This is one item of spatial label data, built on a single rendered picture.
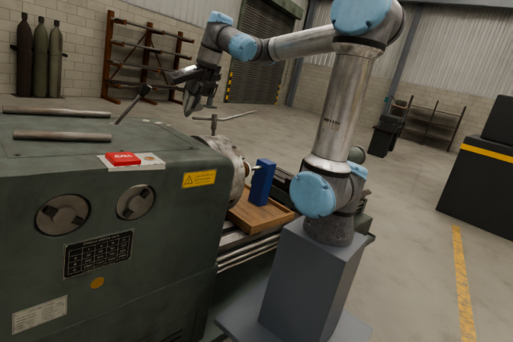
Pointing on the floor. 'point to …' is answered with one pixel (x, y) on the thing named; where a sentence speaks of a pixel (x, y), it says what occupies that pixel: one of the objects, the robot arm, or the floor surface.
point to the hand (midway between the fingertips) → (185, 113)
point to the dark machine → (485, 175)
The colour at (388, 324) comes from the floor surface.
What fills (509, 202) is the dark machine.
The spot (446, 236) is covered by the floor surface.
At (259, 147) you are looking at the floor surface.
